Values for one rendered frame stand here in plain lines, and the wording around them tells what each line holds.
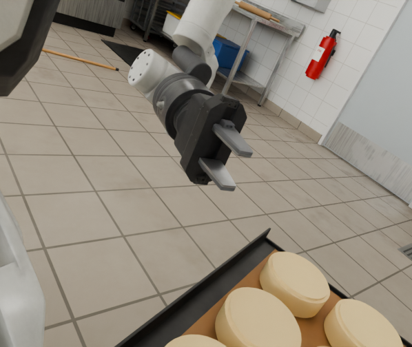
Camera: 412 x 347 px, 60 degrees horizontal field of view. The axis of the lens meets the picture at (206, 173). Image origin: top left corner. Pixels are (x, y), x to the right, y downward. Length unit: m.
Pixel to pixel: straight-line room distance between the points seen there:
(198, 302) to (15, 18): 0.22
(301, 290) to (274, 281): 0.02
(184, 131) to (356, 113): 3.39
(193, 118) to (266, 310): 0.29
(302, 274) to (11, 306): 0.25
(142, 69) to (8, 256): 0.33
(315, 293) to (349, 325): 0.03
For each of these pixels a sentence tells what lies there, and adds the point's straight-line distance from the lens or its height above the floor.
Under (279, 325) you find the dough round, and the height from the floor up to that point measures 0.79.
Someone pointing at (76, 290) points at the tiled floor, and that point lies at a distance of 1.25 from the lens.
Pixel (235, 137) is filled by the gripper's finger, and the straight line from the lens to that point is 0.42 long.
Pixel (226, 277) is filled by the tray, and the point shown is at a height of 0.77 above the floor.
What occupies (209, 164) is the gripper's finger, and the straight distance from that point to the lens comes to 0.45.
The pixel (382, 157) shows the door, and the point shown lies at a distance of 3.69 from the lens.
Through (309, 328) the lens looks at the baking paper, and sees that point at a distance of 0.28.
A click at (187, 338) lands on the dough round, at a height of 0.79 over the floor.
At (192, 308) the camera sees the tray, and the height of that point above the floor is 0.77.
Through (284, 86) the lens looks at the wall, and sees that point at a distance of 4.28.
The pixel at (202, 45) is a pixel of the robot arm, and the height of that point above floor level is 0.86.
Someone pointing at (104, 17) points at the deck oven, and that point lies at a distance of 4.67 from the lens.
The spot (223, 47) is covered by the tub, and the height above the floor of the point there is 0.45.
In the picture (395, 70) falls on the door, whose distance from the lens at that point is 3.75.
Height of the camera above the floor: 0.94
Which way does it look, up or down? 26 degrees down
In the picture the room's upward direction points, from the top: 24 degrees clockwise
